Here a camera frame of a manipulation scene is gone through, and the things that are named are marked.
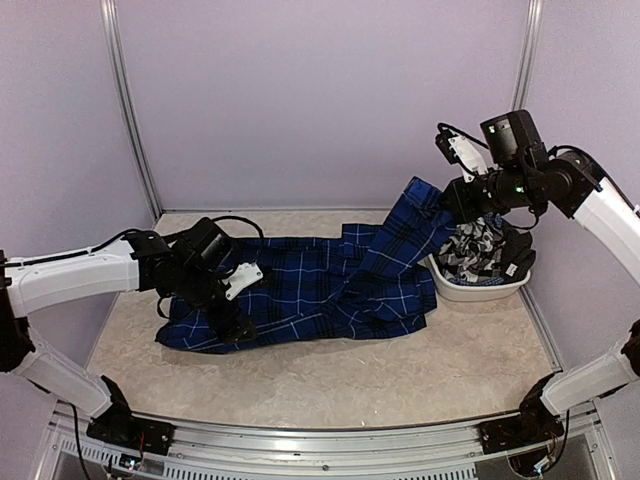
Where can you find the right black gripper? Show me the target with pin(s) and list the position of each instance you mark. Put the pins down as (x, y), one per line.
(465, 209)

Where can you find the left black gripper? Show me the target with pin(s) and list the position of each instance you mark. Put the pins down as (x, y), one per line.
(231, 334)

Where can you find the blue plaid long sleeve shirt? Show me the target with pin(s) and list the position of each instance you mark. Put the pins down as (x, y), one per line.
(367, 284)

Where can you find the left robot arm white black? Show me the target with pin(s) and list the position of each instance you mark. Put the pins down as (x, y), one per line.
(199, 265)

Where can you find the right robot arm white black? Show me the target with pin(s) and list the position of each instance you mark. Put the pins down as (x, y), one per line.
(510, 167)

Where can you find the grey black patterned shirt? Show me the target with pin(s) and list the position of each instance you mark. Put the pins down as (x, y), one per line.
(486, 252)

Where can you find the white plastic basin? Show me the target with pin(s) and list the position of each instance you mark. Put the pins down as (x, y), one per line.
(466, 294)

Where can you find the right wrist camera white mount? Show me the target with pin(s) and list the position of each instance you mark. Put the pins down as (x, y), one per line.
(460, 149)

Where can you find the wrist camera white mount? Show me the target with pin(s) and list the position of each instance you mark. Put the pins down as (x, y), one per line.
(246, 275)
(460, 149)

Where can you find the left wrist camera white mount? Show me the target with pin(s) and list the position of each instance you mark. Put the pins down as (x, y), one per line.
(246, 275)

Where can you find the front aluminium rail base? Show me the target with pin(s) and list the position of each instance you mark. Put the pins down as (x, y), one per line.
(468, 449)

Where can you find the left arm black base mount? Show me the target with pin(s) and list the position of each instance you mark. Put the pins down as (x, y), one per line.
(135, 433)

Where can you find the right aluminium frame post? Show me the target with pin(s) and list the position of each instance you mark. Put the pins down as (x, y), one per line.
(528, 54)

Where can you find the aluminium frame post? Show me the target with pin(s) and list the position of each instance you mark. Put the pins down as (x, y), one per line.
(528, 54)
(110, 22)

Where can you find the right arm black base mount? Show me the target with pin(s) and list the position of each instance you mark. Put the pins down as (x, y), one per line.
(517, 432)

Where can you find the left aluminium frame post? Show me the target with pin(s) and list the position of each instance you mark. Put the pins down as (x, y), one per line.
(110, 22)

